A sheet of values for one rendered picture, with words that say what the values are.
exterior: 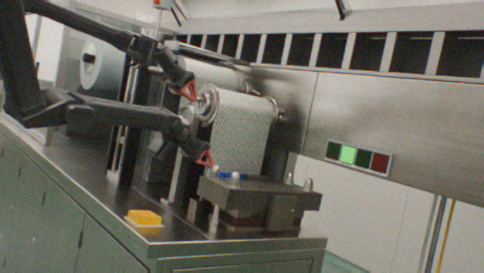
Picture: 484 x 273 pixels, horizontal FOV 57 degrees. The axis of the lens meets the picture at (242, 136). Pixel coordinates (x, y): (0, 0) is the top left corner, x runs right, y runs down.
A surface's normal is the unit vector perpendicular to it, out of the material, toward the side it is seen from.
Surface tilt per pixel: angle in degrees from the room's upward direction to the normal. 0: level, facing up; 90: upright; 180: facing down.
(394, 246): 90
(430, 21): 90
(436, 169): 90
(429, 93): 90
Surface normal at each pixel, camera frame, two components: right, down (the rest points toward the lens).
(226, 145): 0.60, 0.17
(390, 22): -0.78, -0.11
